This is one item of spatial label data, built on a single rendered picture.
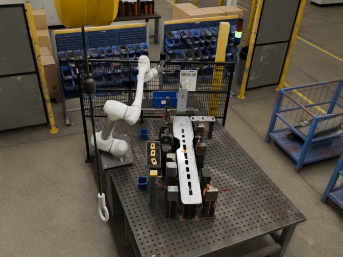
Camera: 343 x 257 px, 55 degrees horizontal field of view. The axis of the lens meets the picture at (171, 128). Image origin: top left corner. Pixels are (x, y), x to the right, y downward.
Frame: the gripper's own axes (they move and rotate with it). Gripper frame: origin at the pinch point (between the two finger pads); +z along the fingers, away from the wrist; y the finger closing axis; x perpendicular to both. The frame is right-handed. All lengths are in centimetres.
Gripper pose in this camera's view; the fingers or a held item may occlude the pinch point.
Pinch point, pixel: (173, 64)
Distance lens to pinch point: 354.1
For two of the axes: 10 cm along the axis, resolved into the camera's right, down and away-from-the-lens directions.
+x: 0.5, -5.2, -8.5
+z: 8.5, -4.3, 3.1
